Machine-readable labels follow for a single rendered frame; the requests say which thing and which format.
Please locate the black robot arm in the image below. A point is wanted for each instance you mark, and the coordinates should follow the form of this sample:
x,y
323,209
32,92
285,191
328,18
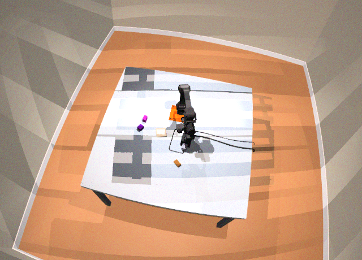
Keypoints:
x,y
185,108

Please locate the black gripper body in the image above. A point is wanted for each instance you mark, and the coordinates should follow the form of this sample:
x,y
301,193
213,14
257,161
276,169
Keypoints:
x,y
188,137

